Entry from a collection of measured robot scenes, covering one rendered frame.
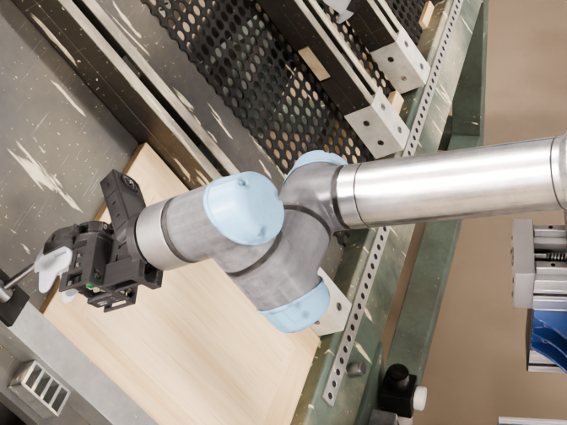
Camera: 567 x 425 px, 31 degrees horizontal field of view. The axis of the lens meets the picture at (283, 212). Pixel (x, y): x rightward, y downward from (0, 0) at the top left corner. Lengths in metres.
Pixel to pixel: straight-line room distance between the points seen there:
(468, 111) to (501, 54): 0.75
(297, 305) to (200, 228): 0.14
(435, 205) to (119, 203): 0.36
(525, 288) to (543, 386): 1.09
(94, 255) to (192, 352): 0.47
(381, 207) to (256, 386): 0.63
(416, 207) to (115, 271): 0.33
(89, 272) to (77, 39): 0.50
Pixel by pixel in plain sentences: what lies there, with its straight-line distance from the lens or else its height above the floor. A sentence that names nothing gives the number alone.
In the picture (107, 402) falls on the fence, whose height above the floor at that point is 1.20.
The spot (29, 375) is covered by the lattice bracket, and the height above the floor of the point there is 1.28.
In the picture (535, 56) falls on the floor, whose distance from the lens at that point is 3.98.
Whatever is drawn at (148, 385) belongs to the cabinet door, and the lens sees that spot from 1.51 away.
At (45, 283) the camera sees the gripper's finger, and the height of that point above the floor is 1.45.
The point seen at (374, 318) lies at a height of 0.83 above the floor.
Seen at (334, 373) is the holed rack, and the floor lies 0.89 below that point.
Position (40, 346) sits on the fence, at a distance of 1.37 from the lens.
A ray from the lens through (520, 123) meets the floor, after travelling 3.66.
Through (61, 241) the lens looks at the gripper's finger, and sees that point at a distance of 1.21.
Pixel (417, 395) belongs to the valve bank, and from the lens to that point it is 1.94.
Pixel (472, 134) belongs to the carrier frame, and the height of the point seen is 0.18.
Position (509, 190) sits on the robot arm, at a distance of 1.08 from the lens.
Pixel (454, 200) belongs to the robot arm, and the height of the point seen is 1.56.
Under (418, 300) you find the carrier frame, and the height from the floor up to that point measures 0.18.
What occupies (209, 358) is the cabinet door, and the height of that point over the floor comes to 1.06.
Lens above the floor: 2.31
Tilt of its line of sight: 43 degrees down
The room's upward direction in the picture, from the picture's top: 8 degrees counter-clockwise
